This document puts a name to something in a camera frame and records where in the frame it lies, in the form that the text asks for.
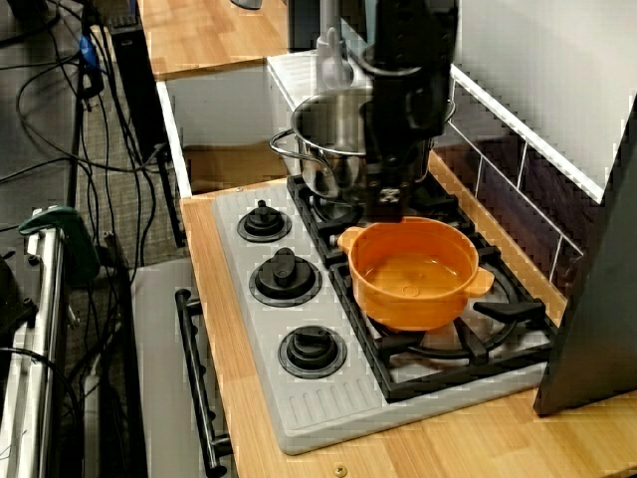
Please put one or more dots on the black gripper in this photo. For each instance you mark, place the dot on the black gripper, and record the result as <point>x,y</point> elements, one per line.
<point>393,124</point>

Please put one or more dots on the orange plastic toy pot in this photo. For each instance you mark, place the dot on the orange plastic toy pot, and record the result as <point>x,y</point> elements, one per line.
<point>408,309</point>

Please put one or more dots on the black burner grate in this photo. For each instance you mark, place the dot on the black burner grate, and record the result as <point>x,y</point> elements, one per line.
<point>398,383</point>
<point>323,229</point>

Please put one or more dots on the stainless steel pot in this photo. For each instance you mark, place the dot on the stainless steel pot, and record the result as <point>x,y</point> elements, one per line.
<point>328,169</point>

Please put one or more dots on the black stove knob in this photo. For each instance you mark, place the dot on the black stove knob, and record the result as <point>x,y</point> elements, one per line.
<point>311,351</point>
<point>264,224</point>
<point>284,279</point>

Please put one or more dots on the dark tiled backsplash panel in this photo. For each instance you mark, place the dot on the dark tiled backsplash panel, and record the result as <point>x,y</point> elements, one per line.
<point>527,184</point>

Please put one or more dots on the brown cardboard sheet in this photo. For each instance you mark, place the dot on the brown cardboard sheet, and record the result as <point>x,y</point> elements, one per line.
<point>234,169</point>

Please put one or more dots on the grey toy faucet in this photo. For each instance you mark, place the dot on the grey toy faucet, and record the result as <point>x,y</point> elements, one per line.
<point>331,55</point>

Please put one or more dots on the grey stove top panel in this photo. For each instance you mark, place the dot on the grey stove top panel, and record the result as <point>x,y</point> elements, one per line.
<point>259,318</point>

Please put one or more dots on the white toy sink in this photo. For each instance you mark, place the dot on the white toy sink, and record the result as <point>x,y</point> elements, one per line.
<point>224,109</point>

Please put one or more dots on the teal toy box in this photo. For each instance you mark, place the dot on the teal toy box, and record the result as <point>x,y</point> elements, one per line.
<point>369,15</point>

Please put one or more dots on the dark grey box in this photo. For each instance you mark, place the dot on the dark grey box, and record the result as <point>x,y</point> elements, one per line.
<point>301,25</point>

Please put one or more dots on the black slanted board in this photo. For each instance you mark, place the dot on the black slanted board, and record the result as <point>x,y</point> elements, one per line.
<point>597,299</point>

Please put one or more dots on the white oven door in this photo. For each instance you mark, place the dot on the white oven door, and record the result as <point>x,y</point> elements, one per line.
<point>159,348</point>

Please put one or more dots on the black computer tower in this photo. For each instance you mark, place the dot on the black computer tower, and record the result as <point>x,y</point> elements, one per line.
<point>134,89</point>

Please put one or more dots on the black equipment block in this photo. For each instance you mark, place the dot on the black equipment block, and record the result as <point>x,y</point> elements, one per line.
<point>12,299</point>

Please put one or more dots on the aluminium frame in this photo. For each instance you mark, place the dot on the aluminium frame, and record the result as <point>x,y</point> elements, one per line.
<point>35,348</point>

